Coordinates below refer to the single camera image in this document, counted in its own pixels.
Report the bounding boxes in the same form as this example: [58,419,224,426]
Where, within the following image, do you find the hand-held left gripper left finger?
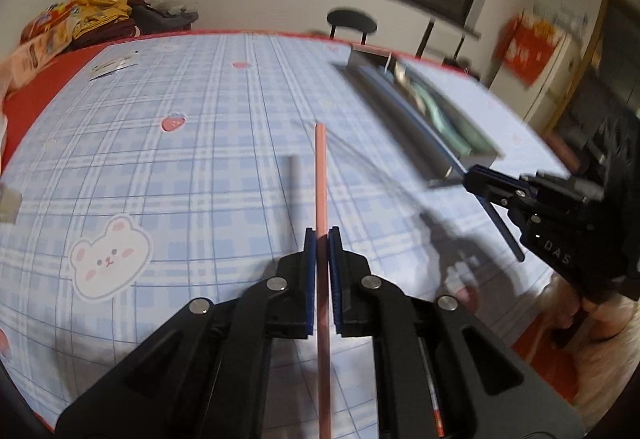
[55,227,317,439]

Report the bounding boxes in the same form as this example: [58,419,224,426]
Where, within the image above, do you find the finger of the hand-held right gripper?
[464,164,531,198]
[487,196,541,228]

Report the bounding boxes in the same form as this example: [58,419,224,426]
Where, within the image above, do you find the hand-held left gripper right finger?
[327,226,586,439]

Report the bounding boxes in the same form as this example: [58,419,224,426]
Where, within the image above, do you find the single blue chopstick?
[434,138,526,263]

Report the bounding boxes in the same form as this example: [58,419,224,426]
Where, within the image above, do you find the single pink chopstick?
[313,122,334,439]

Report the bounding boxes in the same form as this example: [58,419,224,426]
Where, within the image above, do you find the stainless steel utensil tray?
[344,43,502,180]

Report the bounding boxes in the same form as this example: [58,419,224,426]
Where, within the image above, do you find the person's right hand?
[537,276,599,348]

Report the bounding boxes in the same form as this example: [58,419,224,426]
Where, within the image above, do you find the white fridge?
[487,26,584,121]

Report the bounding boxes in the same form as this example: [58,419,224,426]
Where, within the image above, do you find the red printed cloth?
[494,8,564,85]

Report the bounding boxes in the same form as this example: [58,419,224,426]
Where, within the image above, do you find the blue plaid table mat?
[0,32,576,430]

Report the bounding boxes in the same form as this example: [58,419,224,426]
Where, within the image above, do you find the black round stool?
[326,8,379,45]

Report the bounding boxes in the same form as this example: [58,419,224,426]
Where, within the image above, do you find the small white cards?
[88,50,140,81]

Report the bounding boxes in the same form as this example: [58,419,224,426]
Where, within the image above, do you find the grey chair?
[134,0,201,35]

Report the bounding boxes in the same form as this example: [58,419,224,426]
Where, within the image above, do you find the maroon clothes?
[75,0,146,45]

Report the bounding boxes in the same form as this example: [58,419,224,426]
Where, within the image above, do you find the yellow clothes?
[69,0,134,40]

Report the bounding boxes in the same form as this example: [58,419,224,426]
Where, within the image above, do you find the orange snack bag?
[22,1,76,43]

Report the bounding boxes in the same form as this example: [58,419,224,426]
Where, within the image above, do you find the black metal frame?
[414,18,469,63]

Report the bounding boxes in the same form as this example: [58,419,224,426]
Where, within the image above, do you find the wooden door frame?
[539,0,640,130]

